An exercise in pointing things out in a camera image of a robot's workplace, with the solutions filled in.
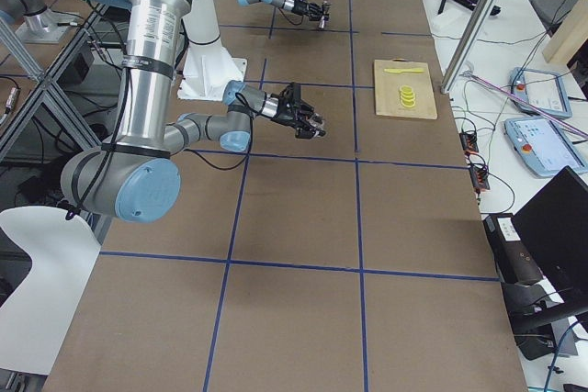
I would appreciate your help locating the near blue teach pendant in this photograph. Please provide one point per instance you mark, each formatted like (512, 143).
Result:
(543, 147)

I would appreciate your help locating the aluminium frame post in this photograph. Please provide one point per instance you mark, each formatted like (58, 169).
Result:
(466, 43)

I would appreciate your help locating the black monitor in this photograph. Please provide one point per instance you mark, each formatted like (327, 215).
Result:
(553, 227)

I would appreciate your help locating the steel jigger measuring cup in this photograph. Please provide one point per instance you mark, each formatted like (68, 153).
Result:
(322, 26)

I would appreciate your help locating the black box device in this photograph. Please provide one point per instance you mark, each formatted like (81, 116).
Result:
(513, 259)

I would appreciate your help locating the orange connector board near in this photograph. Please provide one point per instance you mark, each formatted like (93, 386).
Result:
(479, 175)

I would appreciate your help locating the orange connector board far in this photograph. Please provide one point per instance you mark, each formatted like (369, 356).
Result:
(469, 141)

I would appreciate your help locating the far blue teach pendant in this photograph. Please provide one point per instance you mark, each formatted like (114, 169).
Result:
(541, 89)

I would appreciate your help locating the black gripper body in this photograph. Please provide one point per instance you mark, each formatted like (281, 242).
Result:
(300, 6)
(284, 115)

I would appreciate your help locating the blue teach pendant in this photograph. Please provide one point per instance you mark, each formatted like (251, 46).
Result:
(543, 147)
(541, 89)

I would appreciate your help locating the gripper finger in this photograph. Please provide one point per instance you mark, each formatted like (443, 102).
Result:
(323, 7)
(309, 116)
(314, 17)
(308, 134)

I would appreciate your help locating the yellow plastic knife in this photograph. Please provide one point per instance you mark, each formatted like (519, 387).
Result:
(403, 70)

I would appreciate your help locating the bamboo cutting board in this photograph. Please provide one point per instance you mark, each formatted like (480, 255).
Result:
(387, 94)

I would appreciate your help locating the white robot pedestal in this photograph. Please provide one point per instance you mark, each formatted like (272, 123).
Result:
(208, 66)

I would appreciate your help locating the orange connector board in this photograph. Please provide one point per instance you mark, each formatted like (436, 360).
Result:
(479, 175)
(469, 141)

